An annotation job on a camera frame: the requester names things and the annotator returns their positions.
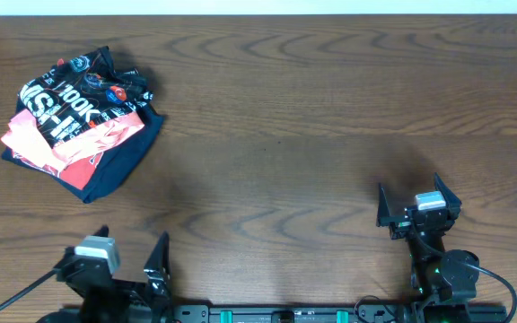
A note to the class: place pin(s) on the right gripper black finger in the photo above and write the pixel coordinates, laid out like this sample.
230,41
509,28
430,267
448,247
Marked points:
452,202
383,213

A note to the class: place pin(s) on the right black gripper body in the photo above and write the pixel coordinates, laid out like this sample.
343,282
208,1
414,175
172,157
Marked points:
400,229

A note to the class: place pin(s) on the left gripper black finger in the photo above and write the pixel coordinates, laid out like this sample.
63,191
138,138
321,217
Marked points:
157,266
102,232

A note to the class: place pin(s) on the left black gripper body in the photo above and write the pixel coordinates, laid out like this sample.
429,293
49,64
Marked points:
141,294

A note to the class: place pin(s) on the black orange patterned jersey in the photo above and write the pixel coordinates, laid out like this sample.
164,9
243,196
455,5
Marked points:
84,90

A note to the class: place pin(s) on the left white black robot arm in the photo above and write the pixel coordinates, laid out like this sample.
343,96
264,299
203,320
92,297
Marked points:
101,308

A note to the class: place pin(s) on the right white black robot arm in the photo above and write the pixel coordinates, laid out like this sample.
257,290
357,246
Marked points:
446,279

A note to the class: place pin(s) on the folded salmon pink shirt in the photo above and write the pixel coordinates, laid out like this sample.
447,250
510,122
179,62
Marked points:
24,138

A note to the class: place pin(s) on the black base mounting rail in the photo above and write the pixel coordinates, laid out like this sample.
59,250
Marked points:
361,313

